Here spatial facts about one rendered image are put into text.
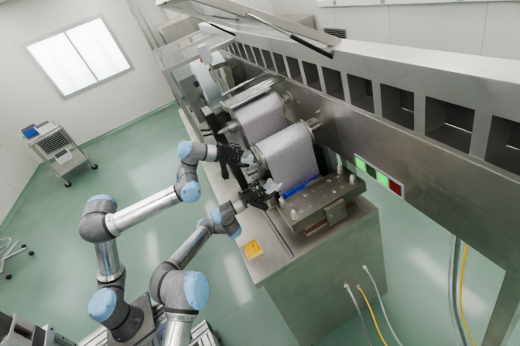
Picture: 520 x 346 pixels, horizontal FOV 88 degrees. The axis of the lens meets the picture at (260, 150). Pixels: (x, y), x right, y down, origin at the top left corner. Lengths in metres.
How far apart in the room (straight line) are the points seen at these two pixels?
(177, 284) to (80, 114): 6.14
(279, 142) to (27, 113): 6.36
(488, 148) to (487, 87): 0.15
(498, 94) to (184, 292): 0.98
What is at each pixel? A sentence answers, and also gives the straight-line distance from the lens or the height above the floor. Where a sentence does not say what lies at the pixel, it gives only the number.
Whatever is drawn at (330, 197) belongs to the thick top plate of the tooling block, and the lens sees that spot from 1.28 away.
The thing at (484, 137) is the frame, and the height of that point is 1.52.
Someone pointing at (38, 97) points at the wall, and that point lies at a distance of 7.02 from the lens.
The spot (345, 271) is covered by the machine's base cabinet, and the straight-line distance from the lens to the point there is 1.58.
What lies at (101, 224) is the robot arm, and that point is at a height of 1.40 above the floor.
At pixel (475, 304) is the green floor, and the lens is 2.22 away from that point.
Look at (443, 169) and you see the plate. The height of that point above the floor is 1.38.
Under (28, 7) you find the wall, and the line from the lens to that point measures 6.76.
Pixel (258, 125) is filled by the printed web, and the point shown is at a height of 1.30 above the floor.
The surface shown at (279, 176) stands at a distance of 1.30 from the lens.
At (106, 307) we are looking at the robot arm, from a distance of 1.46.
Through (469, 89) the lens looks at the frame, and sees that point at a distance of 0.72.
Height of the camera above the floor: 1.96
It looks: 33 degrees down
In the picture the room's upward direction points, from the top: 22 degrees counter-clockwise
